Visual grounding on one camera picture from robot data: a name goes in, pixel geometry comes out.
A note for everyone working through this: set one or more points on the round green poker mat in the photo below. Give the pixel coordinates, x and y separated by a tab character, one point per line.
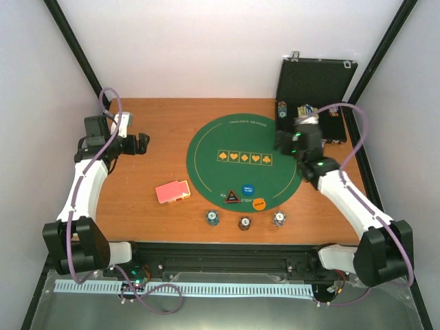
235	150

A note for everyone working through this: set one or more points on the orange big blind button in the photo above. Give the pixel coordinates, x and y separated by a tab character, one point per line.
259	204

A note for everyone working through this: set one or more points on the light blue cable duct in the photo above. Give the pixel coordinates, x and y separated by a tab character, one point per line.
193	290

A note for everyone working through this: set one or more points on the blue 50 chip stack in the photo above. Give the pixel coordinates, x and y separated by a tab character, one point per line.
212	218

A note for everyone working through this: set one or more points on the brown 100 chip stack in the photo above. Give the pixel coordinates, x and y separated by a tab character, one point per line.
244	223

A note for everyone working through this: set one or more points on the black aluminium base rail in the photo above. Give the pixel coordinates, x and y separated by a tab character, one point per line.
290	262

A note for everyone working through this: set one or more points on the black triangular all-in button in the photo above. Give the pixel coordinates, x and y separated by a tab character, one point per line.
232	198

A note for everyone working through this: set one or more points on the chip stack in case left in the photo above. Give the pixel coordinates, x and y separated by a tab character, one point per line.
282	109

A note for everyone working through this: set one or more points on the blue small blind button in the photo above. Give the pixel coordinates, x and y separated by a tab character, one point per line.
248	189

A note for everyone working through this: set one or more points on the card pack in case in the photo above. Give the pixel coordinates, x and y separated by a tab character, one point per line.
307	113

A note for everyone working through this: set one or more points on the red playing card deck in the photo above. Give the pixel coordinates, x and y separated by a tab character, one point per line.
173	191

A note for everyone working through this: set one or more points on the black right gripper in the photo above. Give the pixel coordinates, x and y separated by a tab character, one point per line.
286	137

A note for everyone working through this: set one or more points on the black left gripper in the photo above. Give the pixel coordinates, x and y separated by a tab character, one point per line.
142	146

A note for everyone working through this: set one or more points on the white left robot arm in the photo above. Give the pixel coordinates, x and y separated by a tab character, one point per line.
74	241

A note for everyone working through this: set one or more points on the blue orange 10 chip stack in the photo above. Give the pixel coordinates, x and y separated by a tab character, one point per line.
278	219

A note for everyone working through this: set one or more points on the black poker case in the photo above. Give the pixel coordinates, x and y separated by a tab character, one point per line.
310	81

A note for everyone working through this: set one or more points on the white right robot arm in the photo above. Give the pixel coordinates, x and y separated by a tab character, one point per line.
385	250

